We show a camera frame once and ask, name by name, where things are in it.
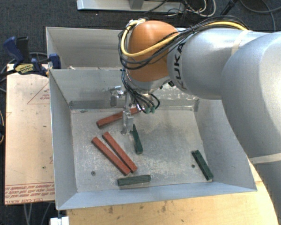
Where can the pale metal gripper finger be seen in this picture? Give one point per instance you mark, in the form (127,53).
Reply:
(127,119)
(114,101)

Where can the red-brown flat block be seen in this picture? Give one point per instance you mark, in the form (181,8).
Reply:
(110,155)
(108,121)
(120,152)

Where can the dark green flat block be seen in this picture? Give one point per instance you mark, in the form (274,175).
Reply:
(134,180)
(202,164)
(137,142)

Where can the grey metal bin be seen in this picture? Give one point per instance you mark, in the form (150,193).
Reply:
(166,137)

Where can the brown cardboard board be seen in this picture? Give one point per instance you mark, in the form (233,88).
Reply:
(25,137)

